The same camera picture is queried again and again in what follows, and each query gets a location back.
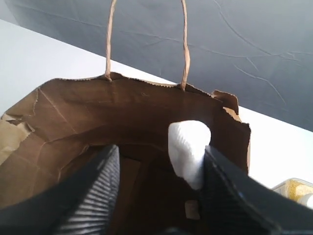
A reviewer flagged yellow juice bottle white cap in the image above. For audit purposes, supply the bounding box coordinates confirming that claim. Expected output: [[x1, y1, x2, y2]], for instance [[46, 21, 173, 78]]
[[272, 178, 313, 209]]

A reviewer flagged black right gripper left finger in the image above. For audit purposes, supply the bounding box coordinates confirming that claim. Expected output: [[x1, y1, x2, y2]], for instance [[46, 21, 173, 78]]
[[0, 145, 120, 235]]

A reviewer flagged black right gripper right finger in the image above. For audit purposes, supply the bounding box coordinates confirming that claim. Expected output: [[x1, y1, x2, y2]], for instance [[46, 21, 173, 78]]
[[201, 146, 313, 235]]

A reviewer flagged brown paper shopping bag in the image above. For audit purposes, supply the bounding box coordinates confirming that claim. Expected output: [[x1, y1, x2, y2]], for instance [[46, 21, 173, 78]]
[[0, 1, 251, 235]]

